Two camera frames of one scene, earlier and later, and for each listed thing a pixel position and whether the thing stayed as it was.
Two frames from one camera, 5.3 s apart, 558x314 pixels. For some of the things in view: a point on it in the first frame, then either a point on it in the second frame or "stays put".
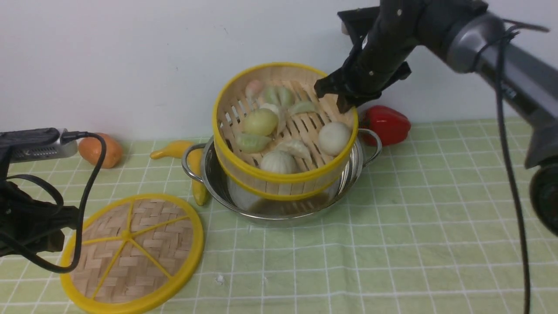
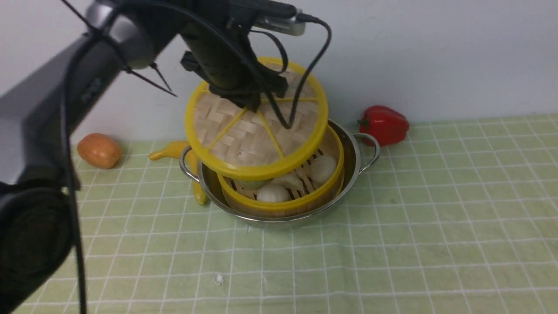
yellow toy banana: x=195 y=159 stays put
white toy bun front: x=279 y=162 → x=273 y=193
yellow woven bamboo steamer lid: x=138 y=251 → x=260 y=145
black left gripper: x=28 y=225 → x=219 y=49
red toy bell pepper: x=392 y=126 stays put
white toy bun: x=333 y=138 → x=322 y=168
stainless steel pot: x=200 y=162 stays put
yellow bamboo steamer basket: x=273 y=138 → x=279 y=209
